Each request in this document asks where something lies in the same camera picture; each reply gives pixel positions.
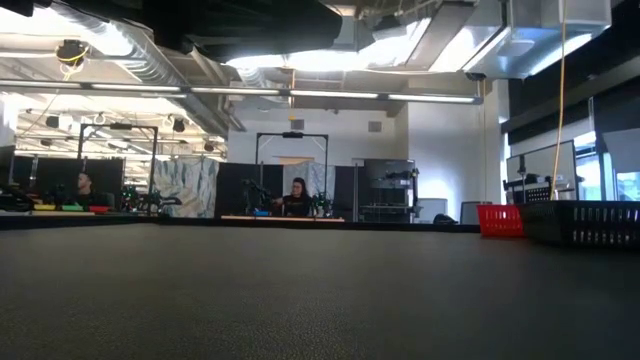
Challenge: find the wooden background table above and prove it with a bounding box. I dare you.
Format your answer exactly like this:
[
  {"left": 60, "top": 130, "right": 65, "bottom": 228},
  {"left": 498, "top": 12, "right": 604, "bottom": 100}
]
[{"left": 219, "top": 214, "right": 346, "bottom": 223}]

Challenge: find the grey chair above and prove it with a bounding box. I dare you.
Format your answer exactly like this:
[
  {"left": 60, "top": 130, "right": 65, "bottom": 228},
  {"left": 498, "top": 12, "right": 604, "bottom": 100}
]
[{"left": 458, "top": 200, "right": 480, "bottom": 225}]

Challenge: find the person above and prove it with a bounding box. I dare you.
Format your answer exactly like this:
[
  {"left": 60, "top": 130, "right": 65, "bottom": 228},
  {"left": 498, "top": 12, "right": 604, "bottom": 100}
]
[
  {"left": 73, "top": 171, "right": 99, "bottom": 207},
  {"left": 273, "top": 177, "right": 315, "bottom": 219}
]

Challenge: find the black gantry frame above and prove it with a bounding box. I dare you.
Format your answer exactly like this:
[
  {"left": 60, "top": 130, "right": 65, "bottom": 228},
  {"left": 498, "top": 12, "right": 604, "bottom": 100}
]
[
  {"left": 254, "top": 131, "right": 330, "bottom": 217},
  {"left": 76, "top": 122, "right": 160, "bottom": 217}
]

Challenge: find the yellow ceiling cable reel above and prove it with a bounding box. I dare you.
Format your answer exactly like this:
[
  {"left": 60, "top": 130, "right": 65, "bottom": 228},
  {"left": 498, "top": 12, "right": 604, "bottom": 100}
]
[{"left": 53, "top": 38, "right": 91, "bottom": 69}]

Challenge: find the yellow hanging cable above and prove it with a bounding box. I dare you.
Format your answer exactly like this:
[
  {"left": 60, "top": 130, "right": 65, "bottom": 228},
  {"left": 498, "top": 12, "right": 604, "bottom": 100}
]
[{"left": 549, "top": 0, "right": 569, "bottom": 202}]

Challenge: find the black plastic basket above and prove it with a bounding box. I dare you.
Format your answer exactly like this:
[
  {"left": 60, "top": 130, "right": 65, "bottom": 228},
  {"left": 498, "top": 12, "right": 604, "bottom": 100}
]
[{"left": 517, "top": 199, "right": 640, "bottom": 249}]

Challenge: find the grey ceiling box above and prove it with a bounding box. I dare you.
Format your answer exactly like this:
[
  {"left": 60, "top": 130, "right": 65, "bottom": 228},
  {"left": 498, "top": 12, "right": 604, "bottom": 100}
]
[{"left": 341, "top": 14, "right": 359, "bottom": 51}]

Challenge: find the red plastic basket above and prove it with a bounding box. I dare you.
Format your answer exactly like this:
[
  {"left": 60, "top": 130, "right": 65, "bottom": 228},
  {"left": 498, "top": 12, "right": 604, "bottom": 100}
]
[{"left": 476, "top": 203, "right": 526, "bottom": 238}]

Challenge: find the large silver ceiling duct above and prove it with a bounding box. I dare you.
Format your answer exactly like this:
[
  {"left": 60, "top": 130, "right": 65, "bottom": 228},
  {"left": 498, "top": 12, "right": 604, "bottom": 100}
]
[{"left": 462, "top": 0, "right": 614, "bottom": 80}]

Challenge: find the ceiling light strip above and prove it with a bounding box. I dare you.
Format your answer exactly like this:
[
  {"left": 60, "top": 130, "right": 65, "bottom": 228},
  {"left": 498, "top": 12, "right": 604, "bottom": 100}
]
[
  {"left": 189, "top": 87, "right": 484, "bottom": 105},
  {"left": 0, "top": 78, "right": 189, "bottom": 99}
]

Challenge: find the grey curtain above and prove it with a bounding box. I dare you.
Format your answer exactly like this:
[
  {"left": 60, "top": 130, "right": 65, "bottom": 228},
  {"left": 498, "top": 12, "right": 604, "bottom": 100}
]
[{"left": 282, "top": 160, "right": 337, "bottom": 217}]

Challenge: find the black partition panel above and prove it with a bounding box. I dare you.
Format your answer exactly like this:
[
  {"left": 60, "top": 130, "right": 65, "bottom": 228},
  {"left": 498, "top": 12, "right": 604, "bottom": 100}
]
[
  {"left": 12, "top": 157, "right": 126, "bottom": 206},
  {"left": 214, "top": 162, "right": 284, "bottom": 219}
]

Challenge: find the blue patterned curtain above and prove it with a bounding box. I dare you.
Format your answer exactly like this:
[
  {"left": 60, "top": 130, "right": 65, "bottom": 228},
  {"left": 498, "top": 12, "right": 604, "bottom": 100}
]
[{"left": 153, "top": 157, "right": 220, "bottom": 219}]

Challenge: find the grey bin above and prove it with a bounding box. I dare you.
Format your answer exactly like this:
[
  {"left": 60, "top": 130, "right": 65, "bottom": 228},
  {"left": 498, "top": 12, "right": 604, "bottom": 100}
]
[{"left": 415, "top": 197, "right": 450, "bottom": 225}]

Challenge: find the black table mat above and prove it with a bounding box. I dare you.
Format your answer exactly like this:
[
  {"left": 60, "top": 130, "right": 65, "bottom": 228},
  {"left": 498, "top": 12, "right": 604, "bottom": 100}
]
[{"left": 0, "top": 222, "right": 640, "bottom": 360}]

